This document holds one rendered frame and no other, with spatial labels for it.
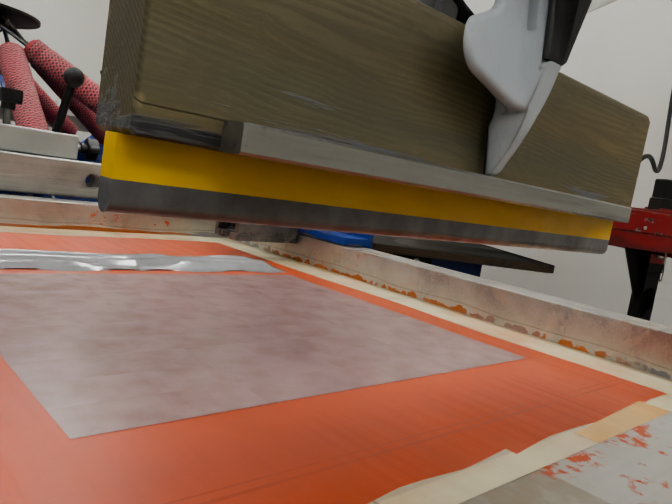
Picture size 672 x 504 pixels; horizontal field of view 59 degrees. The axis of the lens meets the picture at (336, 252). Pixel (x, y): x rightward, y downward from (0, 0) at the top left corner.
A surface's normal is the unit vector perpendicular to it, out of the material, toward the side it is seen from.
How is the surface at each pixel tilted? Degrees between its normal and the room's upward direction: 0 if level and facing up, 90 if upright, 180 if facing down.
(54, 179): 90
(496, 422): 0
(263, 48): 91
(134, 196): 91
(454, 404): 0
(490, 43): 84
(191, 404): 0
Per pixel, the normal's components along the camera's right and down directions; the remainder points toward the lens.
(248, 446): 0.14, -0.98
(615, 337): -0.73, -0.03
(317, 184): 0.66, 0.20
